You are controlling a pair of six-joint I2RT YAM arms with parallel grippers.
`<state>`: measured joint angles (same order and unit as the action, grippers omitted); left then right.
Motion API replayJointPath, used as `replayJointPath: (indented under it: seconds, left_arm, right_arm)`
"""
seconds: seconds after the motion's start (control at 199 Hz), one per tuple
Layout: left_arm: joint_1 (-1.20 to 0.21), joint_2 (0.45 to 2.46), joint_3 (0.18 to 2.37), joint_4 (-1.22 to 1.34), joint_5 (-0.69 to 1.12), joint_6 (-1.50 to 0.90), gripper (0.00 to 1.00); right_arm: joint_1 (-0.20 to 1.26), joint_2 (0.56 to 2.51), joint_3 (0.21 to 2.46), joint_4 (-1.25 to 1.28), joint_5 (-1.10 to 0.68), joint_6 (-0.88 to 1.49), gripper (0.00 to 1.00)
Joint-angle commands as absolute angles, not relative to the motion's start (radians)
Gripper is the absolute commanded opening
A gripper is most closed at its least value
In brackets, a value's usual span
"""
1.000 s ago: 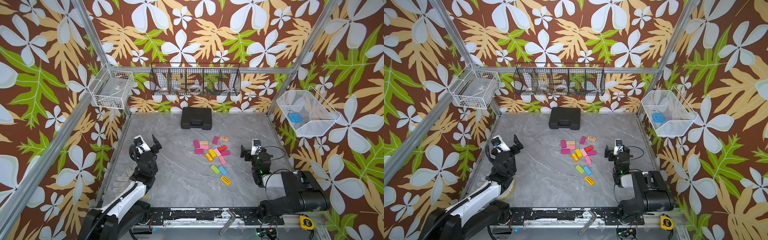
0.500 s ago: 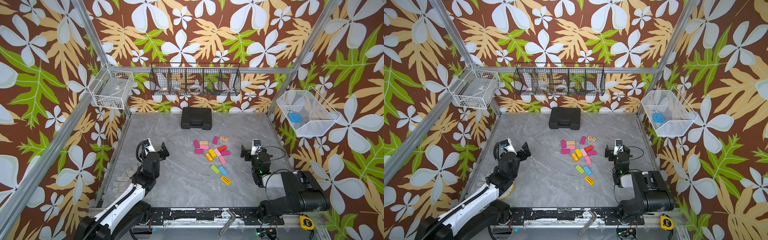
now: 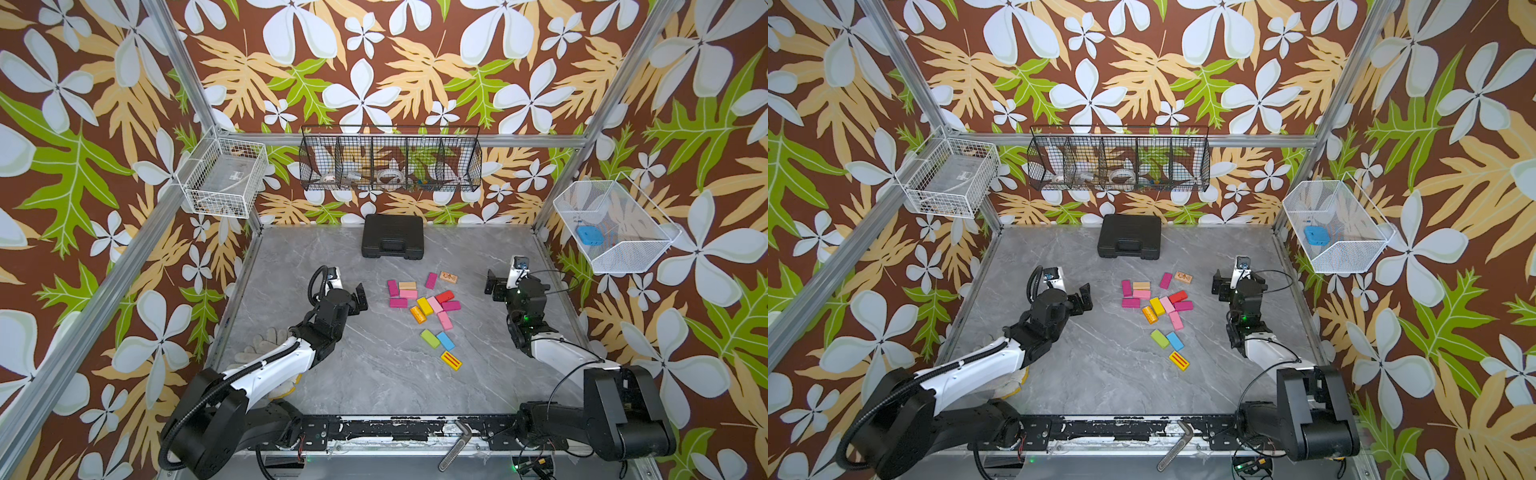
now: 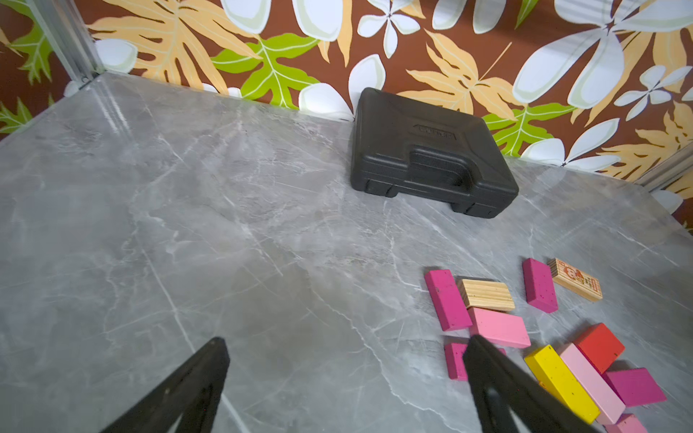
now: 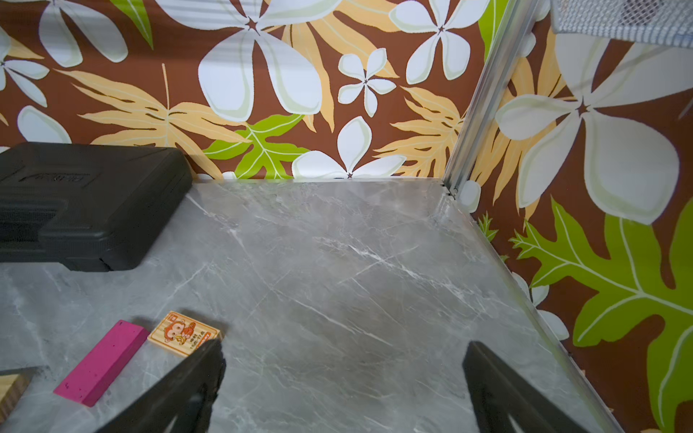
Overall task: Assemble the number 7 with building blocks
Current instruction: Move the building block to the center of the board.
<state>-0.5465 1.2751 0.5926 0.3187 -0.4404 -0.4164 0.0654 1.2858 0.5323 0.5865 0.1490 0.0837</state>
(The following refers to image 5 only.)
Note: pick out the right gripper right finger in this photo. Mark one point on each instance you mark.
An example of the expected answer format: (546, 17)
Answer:
(504, 402)

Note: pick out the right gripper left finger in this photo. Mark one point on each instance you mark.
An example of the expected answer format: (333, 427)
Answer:
(182, 401)

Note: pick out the natural wood block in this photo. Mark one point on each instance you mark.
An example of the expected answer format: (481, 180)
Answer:
(13, 384)

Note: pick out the monkey picture wood block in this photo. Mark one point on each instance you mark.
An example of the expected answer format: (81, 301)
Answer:
(182, 335)

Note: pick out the magenta block top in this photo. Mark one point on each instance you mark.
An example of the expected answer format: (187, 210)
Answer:
(90, 379)

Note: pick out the black plastic tool case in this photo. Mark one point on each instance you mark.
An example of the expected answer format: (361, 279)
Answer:
(91, 208)

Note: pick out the white mesh basket right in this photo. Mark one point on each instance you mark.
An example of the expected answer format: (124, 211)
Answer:
(660, 22)

